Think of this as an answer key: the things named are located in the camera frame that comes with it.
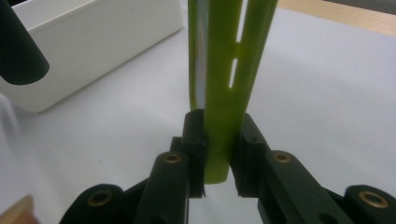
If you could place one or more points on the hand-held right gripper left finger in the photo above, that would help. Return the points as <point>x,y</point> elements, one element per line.
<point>194,149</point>

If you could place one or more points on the white plastic storage bin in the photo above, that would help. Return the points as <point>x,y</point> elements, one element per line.
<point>93,46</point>

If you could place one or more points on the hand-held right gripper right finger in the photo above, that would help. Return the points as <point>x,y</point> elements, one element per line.
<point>249,155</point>

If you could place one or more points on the green cartoon phone case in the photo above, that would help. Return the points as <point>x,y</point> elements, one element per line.
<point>224,93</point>

